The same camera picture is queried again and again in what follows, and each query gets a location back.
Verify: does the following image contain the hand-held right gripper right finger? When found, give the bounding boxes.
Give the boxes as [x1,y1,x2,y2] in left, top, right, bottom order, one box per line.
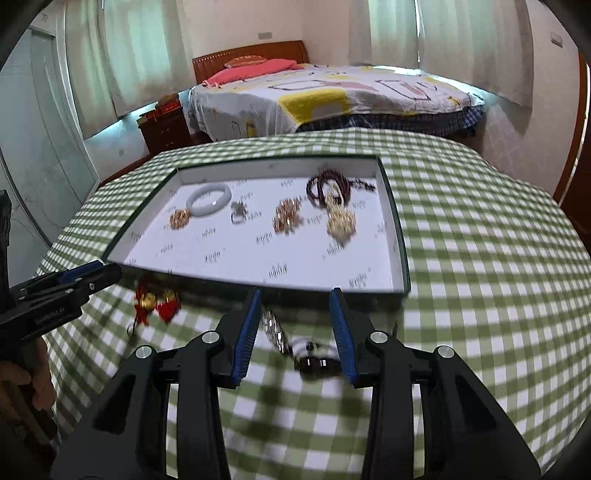
[329,287,541,480]

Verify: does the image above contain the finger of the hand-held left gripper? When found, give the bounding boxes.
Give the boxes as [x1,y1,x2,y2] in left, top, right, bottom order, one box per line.
[17,260,106,297]
[68,263,123,304]

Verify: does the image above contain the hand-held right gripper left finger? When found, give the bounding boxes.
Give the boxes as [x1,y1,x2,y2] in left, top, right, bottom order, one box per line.
[50,287,262,480]

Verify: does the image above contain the red gold earrings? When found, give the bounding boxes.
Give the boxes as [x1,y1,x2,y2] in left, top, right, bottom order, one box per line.
[127,276,184,336]

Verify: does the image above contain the dark green box white lining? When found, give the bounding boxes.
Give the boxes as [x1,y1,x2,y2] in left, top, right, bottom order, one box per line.
[100,155,412,296]

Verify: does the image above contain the pink and gold bead bracelet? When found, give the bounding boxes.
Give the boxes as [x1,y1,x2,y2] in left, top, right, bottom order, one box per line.
[273,197,306,236]

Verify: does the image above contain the pale jade bangle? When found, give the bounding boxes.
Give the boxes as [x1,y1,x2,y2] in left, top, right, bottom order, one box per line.
[185,182,233,218]

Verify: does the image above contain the dark red bead bracelet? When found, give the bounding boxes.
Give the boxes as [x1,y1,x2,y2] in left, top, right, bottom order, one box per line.
[305,168,378,211]

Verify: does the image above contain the person's left hand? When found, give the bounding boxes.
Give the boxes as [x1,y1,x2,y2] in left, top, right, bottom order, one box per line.
[0,339,57,416]

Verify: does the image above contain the glass wardrobe door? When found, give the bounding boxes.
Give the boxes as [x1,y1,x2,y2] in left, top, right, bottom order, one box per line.
[0,23,100,283]

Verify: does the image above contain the green checked tablecloth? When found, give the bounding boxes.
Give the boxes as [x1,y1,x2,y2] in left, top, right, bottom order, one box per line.
[34,128,591,480]

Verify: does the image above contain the dark wooden nightstand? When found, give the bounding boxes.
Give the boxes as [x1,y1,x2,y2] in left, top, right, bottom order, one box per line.
[138,110,193,156]

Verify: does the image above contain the red box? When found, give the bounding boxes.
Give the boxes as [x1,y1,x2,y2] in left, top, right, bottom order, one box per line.
[138,102,184,123]

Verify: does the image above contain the white curtain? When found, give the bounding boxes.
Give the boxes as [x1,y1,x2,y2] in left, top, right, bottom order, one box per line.
[415,0,537,107]
[99,0,195,119]
[65,0,117,138]
[348,0,419,70]

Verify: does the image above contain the blue plaid sheet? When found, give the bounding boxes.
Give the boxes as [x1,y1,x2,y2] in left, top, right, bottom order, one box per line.
[295,106,486,140]

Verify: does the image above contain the white patterned bedsheet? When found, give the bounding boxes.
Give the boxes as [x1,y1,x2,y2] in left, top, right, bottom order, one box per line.
[189,64,485,141]

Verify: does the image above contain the pink pillow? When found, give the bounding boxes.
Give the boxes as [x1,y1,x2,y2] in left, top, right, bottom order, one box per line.
[203,58,305,89]

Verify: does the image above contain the red cushion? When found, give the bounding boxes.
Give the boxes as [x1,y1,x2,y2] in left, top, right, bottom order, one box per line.
[224,54,268,69]

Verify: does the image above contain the wooden bed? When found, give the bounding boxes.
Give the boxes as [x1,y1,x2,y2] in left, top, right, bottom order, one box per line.
[189,41,486,142]

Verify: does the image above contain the brown wooden door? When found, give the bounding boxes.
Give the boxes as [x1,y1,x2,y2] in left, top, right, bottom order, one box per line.
[553,51,591,209]

